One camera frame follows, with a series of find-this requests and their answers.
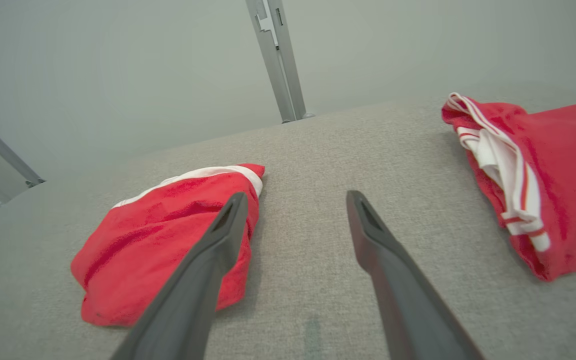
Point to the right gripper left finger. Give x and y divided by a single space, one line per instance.
193 290

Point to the grey metal wall post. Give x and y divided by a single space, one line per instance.
3 150
280 65

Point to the red basketball jersey white sleeves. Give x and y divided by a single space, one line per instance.
563 175

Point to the red shorts white stripe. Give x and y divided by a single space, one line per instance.
143 250

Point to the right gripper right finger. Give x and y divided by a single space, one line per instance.
403 300

